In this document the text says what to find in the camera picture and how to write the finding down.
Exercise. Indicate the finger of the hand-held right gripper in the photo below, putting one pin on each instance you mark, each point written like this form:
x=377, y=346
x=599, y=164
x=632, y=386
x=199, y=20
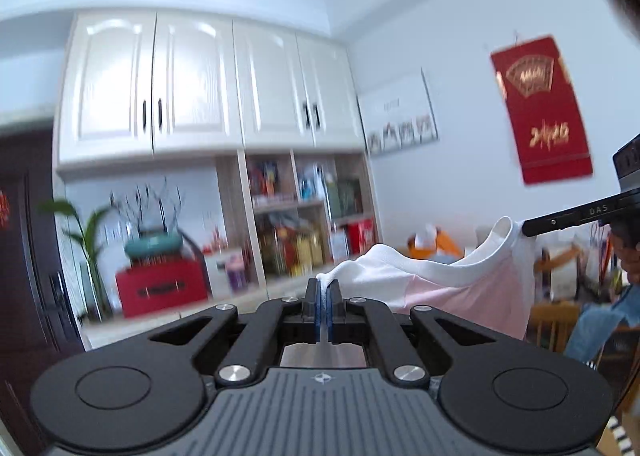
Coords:
x=575, y=213

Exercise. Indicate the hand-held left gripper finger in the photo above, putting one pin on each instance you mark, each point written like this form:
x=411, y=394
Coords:
x=318, y=311
x=330, y=308

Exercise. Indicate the pink and white t-shirt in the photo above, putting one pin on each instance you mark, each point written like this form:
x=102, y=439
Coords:
x=450, y=286

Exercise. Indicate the person's right hand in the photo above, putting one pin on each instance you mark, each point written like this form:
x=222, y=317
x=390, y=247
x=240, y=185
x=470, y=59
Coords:
x=632, y=261

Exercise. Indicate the red tin box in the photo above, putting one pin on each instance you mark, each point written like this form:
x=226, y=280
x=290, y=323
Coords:
x=361, y=236

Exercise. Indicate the purple cup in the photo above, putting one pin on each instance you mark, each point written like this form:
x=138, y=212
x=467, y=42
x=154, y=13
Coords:
x=237, y=273

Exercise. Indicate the wooden chair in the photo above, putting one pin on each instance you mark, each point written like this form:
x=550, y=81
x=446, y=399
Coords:
x=552, y=326

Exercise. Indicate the blue jeans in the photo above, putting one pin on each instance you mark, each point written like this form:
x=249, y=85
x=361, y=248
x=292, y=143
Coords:
x=600, y=326

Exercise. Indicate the open wooden shelf unit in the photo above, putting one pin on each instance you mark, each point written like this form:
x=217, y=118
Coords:
x=240, y=216

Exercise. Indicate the orange and grey toy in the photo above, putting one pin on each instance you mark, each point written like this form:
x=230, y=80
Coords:
x=440, y=241

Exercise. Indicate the red storage box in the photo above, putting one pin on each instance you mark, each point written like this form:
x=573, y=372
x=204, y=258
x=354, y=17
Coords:
x=160, y=286

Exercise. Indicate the teal ceramic bowl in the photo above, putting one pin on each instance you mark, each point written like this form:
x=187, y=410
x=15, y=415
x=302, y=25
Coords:
x=152, y=246

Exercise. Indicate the dark dried branches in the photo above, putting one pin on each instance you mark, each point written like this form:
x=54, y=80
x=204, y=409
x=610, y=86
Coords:
x=145, y=206

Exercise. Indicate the white canvas picture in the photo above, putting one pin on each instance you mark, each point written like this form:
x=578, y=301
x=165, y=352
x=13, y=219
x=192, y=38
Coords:
x=400, y=111

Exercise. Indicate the green leafy plant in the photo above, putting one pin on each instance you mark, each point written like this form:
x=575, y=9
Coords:
x=90, y=236

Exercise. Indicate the red wall calendar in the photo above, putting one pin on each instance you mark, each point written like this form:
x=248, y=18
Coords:
x=542, y=111

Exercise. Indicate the white wall cabinet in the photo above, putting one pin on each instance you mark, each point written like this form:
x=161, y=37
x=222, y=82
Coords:
x=200, y=86

